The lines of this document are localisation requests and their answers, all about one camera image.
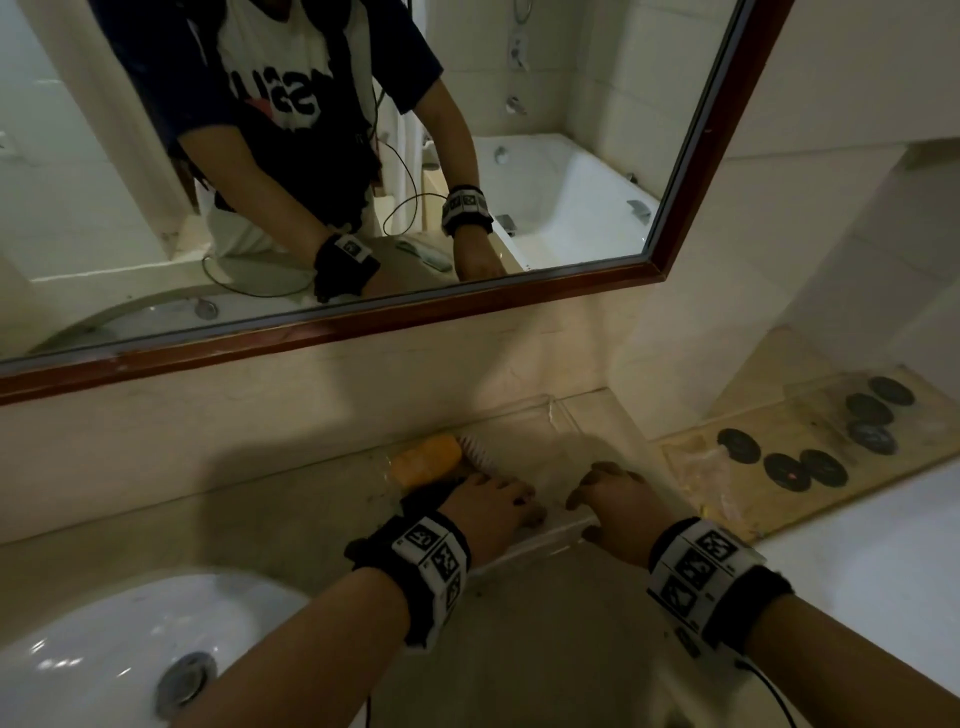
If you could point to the chrome sink drain plug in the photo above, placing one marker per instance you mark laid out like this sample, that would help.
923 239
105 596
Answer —
185 682

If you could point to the person's right hand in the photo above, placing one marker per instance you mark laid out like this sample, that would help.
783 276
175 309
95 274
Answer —
622 510

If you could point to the white ceramic sink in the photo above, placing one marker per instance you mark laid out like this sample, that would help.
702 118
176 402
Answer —
90 637

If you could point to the clear acrylic tray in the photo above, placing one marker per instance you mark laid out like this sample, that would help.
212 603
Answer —
555 465

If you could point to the person's right forearm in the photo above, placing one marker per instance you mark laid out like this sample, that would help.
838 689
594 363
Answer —
847 667

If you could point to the left wrist marker band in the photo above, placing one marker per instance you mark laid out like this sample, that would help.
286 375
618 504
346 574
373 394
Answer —
420 570

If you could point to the tan wooden board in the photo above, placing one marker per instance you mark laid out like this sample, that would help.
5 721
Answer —
765 502

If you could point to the person's left forearm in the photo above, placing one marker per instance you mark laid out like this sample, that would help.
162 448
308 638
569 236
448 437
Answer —
300 660

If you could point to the group of black round discs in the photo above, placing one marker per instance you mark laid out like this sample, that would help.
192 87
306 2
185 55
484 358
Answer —
823 466

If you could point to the crumpled clear plastic wrapper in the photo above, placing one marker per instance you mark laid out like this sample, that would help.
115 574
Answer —
705 480

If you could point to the orange soap bar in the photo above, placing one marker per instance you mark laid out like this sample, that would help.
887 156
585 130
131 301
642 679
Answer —
427 461

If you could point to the right wrist marker band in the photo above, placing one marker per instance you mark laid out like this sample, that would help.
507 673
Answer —
712 581

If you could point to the wrist marker band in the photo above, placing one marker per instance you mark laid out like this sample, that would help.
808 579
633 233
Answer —
420 570
712 581

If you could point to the person's left hand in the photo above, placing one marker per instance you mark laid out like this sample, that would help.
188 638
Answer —
491 517

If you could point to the wood-framed mirror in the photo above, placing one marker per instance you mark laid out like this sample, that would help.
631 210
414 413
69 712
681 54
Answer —
600 75

